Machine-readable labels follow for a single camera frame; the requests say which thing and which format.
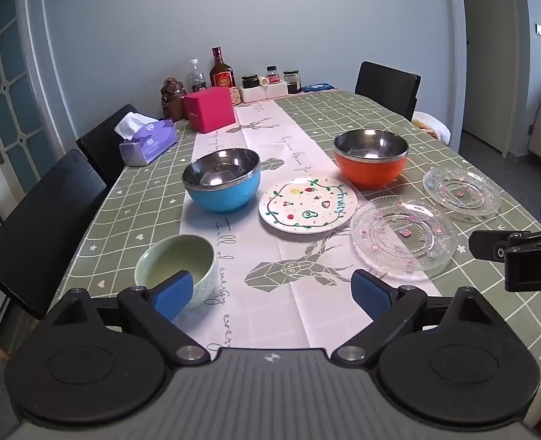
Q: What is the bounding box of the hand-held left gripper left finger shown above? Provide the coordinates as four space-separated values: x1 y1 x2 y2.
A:
45 271 211 367

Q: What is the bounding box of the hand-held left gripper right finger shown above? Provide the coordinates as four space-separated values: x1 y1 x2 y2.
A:
330 269 498 368

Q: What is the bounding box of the pale green ceramic bowl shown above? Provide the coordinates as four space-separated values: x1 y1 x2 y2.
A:
134 235 217 309

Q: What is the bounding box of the clear glass flower plate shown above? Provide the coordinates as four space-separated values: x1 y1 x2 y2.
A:
350 195 457 280
423 166 502 224

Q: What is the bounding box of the white painted ceramic plate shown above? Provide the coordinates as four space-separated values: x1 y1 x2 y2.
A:
258 177 357 234

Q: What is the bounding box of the blue steel-lined bowl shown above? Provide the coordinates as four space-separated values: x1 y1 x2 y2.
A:
182 148 262 213

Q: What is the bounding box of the orange steel-lined bowl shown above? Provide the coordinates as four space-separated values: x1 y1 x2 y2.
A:
333 129 409 188

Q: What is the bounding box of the black chair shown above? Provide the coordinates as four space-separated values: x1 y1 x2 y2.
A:
355 61 421 122
76 104 138 188
0 149 108 319

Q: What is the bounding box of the purple tissue box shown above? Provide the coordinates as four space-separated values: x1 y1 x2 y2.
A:
114 112 179 166

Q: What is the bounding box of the green checked tablecloth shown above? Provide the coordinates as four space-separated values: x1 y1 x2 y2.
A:
36 89 541 427

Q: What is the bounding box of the pale deer-print table runner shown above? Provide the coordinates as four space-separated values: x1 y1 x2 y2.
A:
179 98 441 349

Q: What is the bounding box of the plain room door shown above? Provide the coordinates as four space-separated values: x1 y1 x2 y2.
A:
458 0 521 157

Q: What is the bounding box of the pink box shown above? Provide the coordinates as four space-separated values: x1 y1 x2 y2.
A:
183 86 235 133

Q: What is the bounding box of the brown flask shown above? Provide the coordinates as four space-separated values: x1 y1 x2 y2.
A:
161 78 187 122

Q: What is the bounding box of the clear plastic bottle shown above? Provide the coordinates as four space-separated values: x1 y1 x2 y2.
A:
189 59 207 93

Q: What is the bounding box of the white rectangular box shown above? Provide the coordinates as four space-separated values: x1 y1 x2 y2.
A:
240 80 301 103

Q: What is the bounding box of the amber liquor bottle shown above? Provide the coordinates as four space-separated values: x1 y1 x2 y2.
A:
210 47 235 88

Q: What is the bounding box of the glass-paned door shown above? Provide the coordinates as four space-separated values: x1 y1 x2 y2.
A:
0 0 46 221

